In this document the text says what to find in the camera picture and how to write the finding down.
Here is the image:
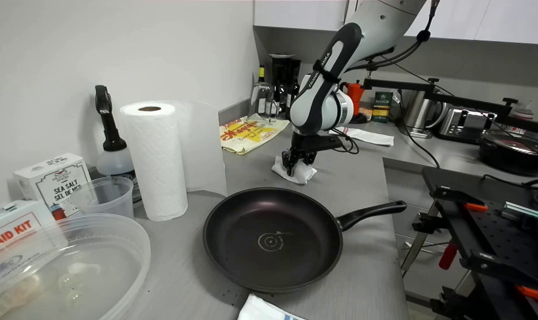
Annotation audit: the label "white salt box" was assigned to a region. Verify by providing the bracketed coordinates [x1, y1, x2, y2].
[13, 153, 94, 221]

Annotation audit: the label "large clear plastic container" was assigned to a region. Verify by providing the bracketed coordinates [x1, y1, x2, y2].
[0, 213, 152, 320]

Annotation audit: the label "clear glass jug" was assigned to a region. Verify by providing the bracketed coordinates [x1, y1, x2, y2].
[249, 82, 279, 120]

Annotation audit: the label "black slow cooker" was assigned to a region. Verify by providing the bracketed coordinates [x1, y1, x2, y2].
[478, 129, 538, 177]

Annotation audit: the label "white cloth blue stripes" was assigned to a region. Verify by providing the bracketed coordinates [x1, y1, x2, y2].
[237, 293, 306, 320]

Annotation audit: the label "white first aid kit box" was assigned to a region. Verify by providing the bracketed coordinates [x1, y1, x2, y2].
[0, 200, 70, 296]

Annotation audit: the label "green box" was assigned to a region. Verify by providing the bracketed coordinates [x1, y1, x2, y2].
[372, 91, 394, 123]

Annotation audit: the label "small clear plastic container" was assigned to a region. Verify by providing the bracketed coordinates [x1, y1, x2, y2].
[69, 176, 135, 220]

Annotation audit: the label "white striped cloth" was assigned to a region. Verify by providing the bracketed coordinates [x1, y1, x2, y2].
[328, 126, 395, 147]

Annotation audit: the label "white dish cloth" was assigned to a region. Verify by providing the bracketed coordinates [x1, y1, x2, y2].
[271, 156, 317, 185]

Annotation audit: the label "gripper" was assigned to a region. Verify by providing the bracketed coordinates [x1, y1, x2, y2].
[282, 132, 318, 177]

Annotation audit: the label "paper towel roll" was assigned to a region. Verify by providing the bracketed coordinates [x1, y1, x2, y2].
[120, 100, 228, 222]

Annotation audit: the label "black frying pan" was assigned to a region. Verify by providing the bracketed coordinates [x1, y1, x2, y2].
[202, 187, 408, 294]

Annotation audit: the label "dark wine bottle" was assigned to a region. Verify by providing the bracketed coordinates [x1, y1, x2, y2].
[256, 65, 267, 115]

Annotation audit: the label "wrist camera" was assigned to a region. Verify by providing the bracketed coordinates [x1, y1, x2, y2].
[313, 135, 344, 152]

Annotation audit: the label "black clamp orange handle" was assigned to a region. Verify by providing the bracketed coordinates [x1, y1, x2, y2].
[429, 185, 489, 213]
[438, 242, 460, 271]
[514, 284, 538, 304]

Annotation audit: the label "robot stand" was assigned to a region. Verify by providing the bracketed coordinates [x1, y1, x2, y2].
[401, 166, 538, 320]

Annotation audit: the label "aluminium rail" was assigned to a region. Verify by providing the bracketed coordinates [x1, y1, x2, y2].
[502, 201, 538, 224]

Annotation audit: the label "steel electric kettle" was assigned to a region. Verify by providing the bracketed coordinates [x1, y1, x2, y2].
[401, 89, 448, 139]

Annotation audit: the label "black cable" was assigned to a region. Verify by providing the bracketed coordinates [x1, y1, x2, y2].
[396, 96, 442, 169]

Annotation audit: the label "clear spray bottle black head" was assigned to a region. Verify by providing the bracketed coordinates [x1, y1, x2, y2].
[94, 84, 141, 206]

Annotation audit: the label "steel toaster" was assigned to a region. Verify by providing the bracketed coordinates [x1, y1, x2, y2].
[437, 107, 497, 144]

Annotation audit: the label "black coffee maker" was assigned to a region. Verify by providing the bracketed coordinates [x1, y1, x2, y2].
[269, 53, 302, 119]

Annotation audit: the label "yellow printed tea towel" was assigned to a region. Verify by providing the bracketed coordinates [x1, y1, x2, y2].
[219, 113, 291, 156]

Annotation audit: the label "white plastic cup red band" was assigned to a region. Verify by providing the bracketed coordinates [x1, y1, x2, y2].
[504, 100, 535, 135]

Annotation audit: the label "white wall cabinet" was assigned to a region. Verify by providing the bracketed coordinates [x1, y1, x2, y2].
[253, 0, 538, 46]

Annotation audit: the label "red moka pot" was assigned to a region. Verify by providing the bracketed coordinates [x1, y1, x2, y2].
[341, 80, 366, 117]

